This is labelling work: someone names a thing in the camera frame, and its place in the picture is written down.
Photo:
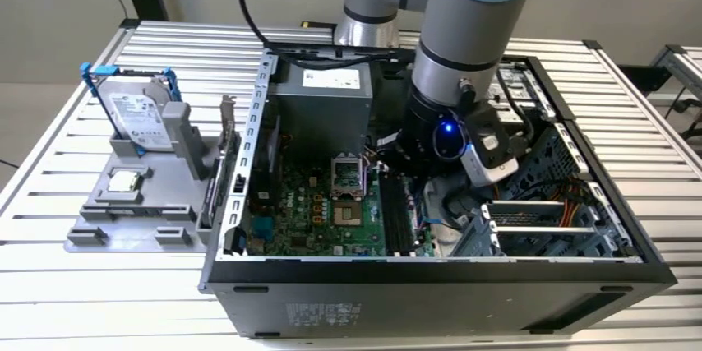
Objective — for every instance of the grey metal disk bay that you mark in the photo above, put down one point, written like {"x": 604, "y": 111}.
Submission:
{"x": 516, "y": 79}

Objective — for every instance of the CPU socket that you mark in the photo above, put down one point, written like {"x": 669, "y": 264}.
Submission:
{"x": 349, "y": 213}

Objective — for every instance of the silver CPU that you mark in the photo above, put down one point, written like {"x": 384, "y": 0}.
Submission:
{"x": 124, "y": 183}

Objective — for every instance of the yellow tipped black bar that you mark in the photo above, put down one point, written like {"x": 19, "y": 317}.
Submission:
{"x": 318, "y": 24}

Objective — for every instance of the neighbouring metal slat table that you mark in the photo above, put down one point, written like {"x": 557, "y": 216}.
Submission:
{"x": 685, "y": 61}

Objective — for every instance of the black RAM slot bank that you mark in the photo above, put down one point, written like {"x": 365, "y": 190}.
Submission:
{"x": 394, "y": 219}

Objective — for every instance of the green motherboard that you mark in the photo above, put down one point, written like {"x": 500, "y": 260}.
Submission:
{"x": 297, "y": 223}

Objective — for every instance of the disk bay with silver rails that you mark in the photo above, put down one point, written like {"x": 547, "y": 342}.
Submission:
{"x": 544, "y": 229}

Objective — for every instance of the black open PC case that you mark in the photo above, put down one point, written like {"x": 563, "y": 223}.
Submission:
{"x": 384, "y": 306}

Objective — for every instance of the grey power supply unit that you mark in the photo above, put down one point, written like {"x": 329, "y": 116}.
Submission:
{"x": 324, "y": 112}

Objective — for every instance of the grey parts rack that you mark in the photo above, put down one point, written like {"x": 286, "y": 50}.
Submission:
{"x": 154, "y": 186}

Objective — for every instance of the black case fan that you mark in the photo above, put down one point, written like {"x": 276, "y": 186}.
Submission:
{"x": 269, "y": 178}

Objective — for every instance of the graphics card with metal bracket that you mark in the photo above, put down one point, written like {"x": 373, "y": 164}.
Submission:
{"x": 212, "y": 199}

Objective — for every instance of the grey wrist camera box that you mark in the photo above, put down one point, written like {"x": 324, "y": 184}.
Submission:
{"x": 495, "y": 162}

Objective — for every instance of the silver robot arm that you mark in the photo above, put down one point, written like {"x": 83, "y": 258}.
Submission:
{"x": 472, "y": 38}

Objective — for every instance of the hard disk in blue carrier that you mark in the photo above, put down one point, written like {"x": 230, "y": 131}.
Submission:
{"x": 129, "y": 112}

